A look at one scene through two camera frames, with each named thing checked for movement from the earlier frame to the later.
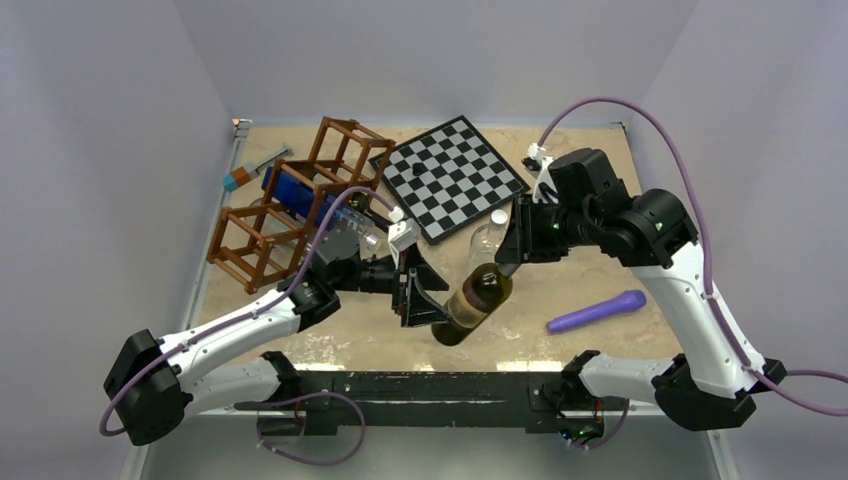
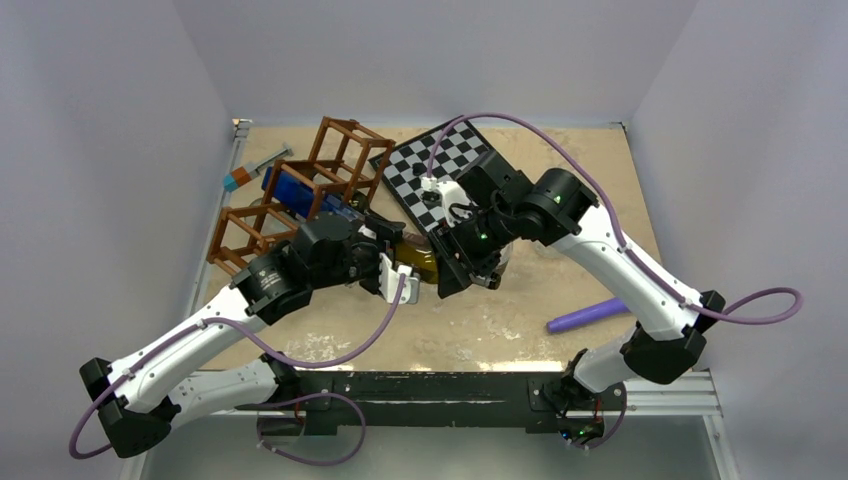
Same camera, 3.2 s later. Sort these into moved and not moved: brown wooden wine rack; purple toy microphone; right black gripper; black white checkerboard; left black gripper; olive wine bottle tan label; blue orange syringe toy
Moved: left black gripper; olive wine bottle tan label; right black gripper
Not moved: brown wooden wine rack; black white checkerboard; blue orange syringe toy; purple toy microphone
